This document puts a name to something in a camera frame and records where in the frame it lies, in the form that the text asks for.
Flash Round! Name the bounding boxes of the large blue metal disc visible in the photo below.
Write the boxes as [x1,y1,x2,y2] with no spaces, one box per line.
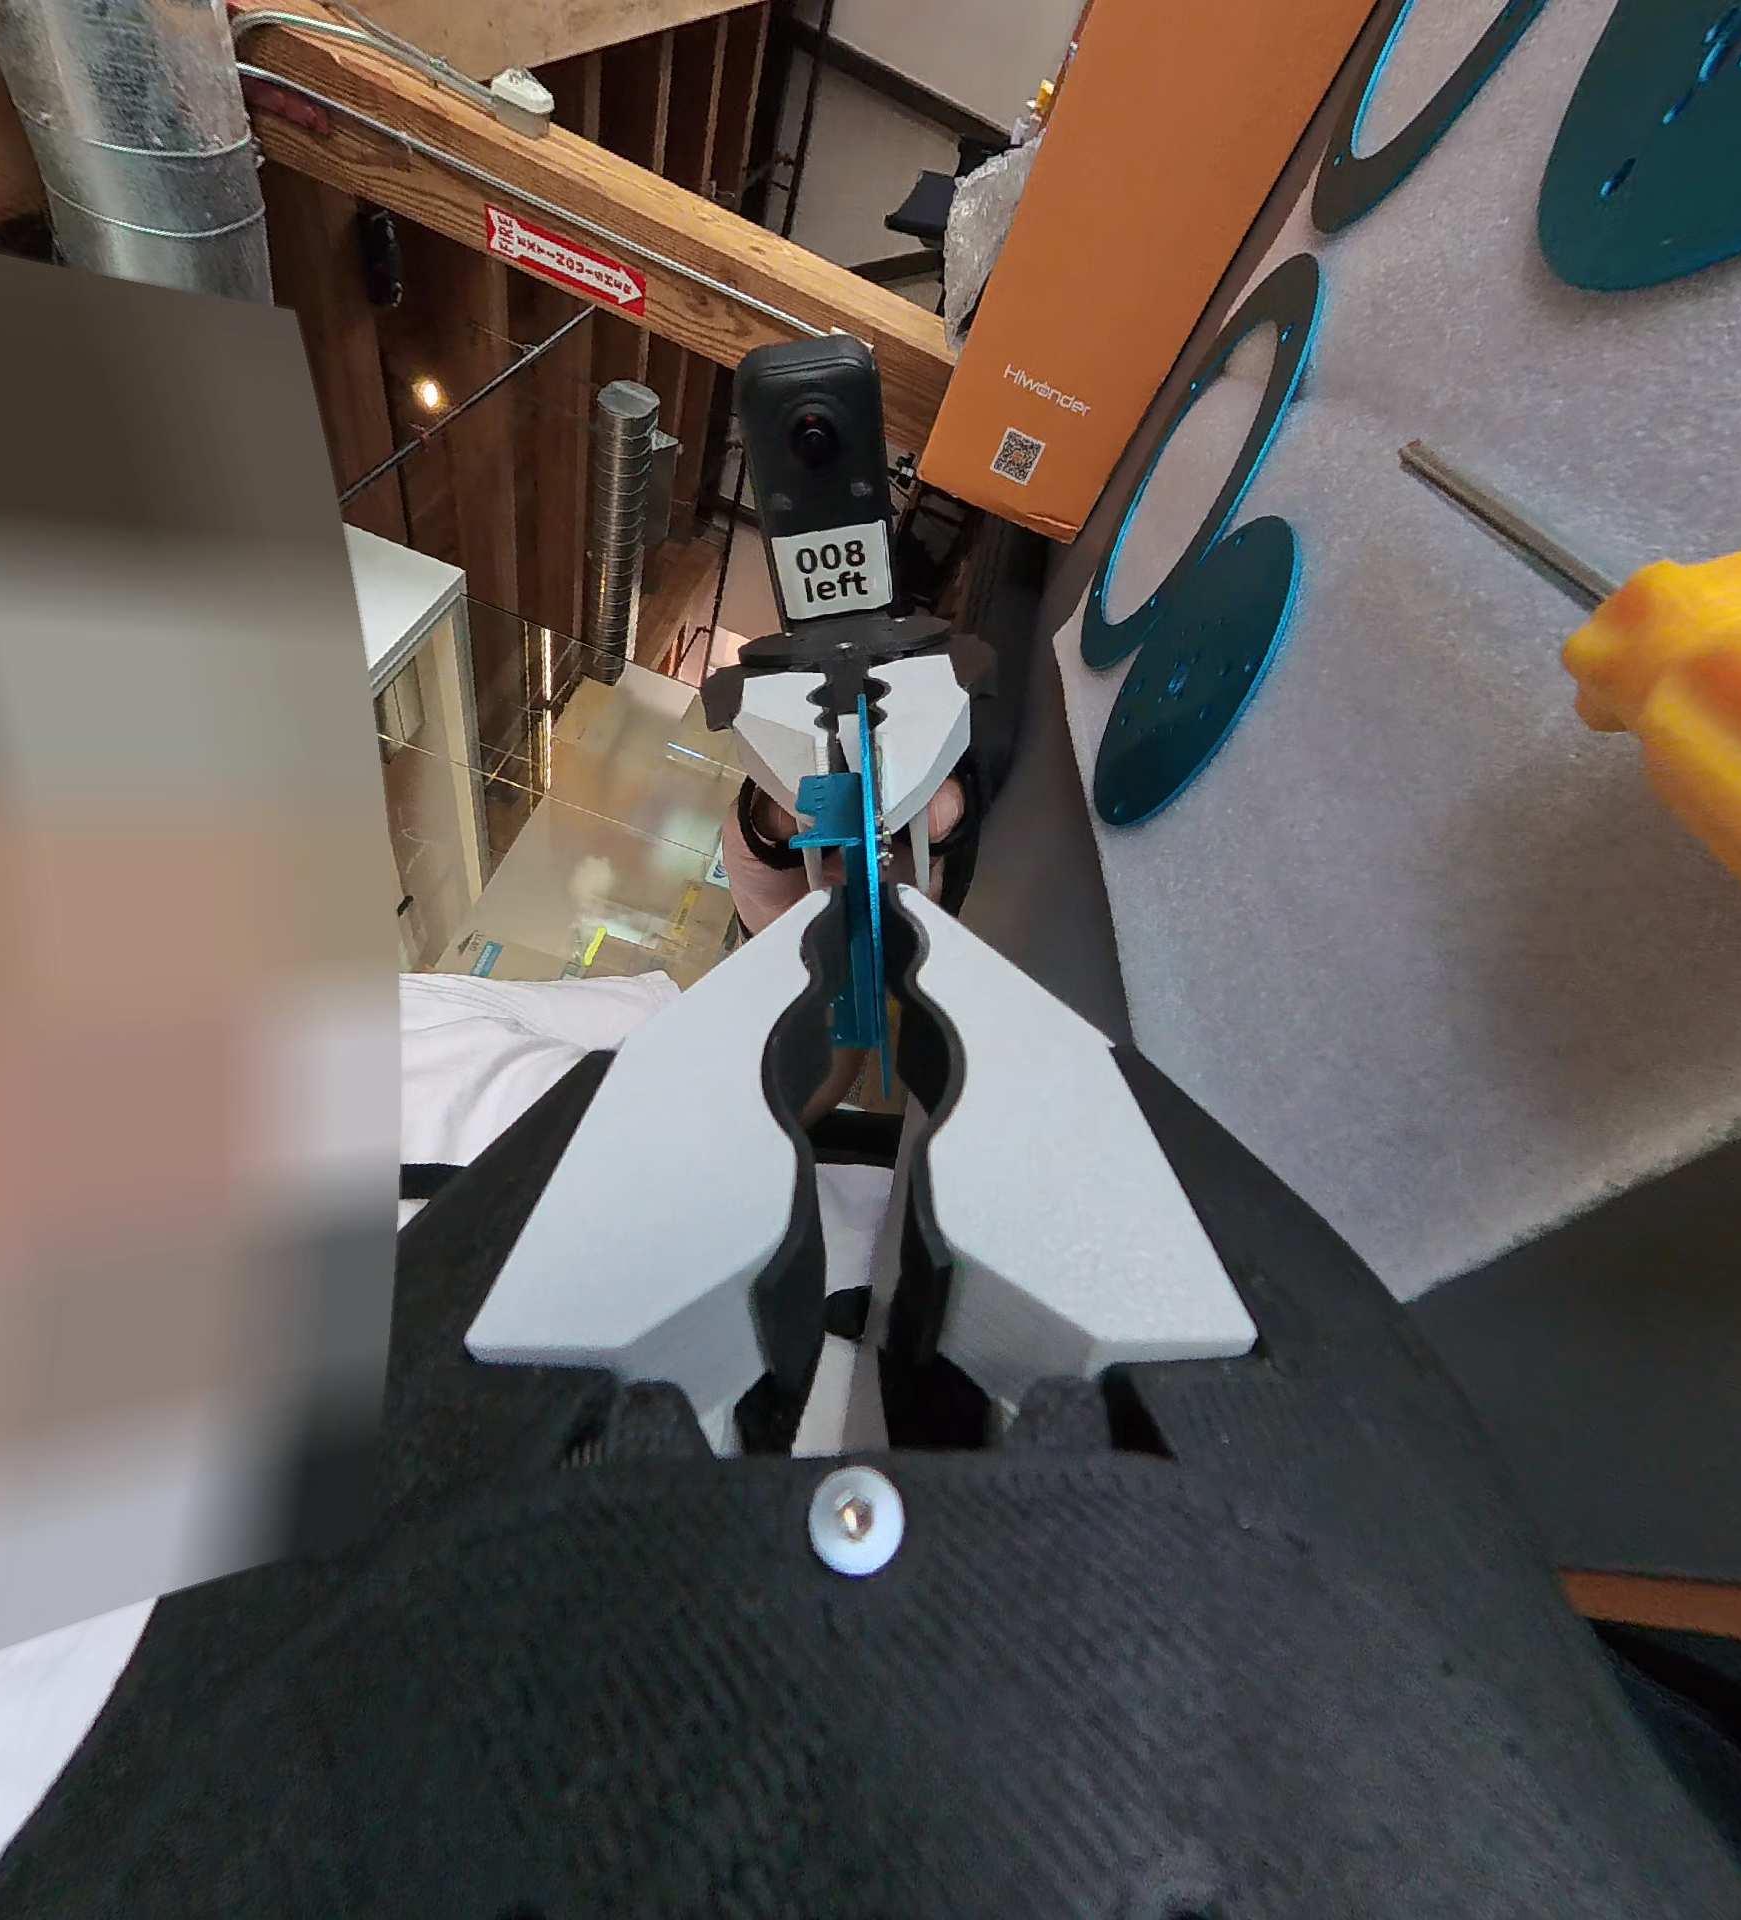
[1534,0,1741,294]

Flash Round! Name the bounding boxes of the white cabinet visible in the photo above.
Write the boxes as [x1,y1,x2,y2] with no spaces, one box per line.
[339,519,490,976]

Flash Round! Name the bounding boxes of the yellow handled screwdriver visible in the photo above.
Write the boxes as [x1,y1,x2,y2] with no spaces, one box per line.
[1400,437,1741,964]

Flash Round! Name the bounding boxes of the orange cardboard box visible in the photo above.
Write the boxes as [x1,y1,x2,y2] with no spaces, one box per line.
[920,0,1387,547]

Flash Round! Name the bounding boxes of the large silver ventilation duct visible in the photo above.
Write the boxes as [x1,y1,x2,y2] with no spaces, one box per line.
[0,0,276,304]

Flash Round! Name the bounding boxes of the bubble wrap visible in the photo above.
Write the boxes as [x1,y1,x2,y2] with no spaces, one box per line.
[938,142,1039,354]

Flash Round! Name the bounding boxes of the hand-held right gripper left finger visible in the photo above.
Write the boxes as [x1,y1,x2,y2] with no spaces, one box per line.
[464,887,832,1457]

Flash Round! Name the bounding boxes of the red fire sign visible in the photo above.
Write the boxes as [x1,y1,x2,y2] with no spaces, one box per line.
[486,204,653,318]

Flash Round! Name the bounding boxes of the blue metal ring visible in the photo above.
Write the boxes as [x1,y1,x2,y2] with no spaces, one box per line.
[1313,0,1546,237]
[1078,255,1324,674]

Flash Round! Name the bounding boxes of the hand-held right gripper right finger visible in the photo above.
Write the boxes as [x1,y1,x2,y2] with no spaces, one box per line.
[868,884,1260,1457]

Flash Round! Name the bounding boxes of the white foam sheet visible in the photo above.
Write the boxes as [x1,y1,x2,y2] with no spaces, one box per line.
[1053,0,1741,1304]

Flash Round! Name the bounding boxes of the wooden ceiling beam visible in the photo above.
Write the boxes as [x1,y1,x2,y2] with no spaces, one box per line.
[231,14,956,414]

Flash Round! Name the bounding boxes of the small blue metal disc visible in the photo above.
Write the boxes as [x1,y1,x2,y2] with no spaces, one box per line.
[1091,517,1305,833]

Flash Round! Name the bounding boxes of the blue perforated mounting disc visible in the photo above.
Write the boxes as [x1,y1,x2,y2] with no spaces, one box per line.
[828,704,907,1101]

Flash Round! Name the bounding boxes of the narrow silver ventilation duct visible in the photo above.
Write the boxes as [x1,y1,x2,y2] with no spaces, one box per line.
[587,379,659,688]

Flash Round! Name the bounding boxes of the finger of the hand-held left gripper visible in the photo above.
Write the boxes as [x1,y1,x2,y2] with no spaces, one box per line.
[729,670,853,822]
[866,658,976,903]

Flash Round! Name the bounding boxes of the person's left hand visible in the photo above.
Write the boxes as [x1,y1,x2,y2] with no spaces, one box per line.
[729,784,832,964]

